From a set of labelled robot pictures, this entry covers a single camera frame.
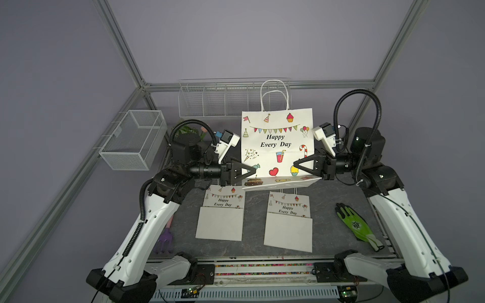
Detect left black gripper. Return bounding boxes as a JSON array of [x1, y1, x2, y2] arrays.
[[189, 153, 255, 188]]

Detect white party paper bag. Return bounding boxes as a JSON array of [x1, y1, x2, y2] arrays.
[[263, 191, 313, 253]]

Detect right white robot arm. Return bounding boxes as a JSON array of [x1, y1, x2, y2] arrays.
[[294, 123, 469, 302]]

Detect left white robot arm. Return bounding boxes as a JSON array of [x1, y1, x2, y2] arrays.
[[86, 131, 256, 302]]

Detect pink artificial tulip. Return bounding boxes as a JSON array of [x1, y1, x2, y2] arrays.
[[200, 126, 208, 140]]

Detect green artificial plant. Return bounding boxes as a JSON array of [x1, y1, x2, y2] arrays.
[[174, 124, 201, 139]]

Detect green black work glove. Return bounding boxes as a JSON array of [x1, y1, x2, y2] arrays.
[[335, 203, 385, 252]]

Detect purple small toy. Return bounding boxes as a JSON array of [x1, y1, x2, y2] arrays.
[[154, 216, 174, 254]]

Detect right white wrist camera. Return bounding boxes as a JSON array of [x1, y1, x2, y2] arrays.
[[312, 122, 337, 157]]

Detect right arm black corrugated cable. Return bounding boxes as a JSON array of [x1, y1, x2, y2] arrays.
[[333, 88, 383, 179]]

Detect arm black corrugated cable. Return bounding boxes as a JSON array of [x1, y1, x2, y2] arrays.
[[333, 88, 383, 179], [169, 119, 219, 152]]

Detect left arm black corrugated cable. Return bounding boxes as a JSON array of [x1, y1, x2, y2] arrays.
[[169, 119, 219, 152]]

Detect white wire wall shelf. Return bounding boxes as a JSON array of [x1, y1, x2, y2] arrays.
[[178, 78, 291, 118]]

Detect white wire mesh basket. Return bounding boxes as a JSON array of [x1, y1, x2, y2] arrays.
[[99, 110, 167, 171]]

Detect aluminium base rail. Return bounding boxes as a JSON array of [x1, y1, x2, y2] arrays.
[[150, 256, 396, 302]]

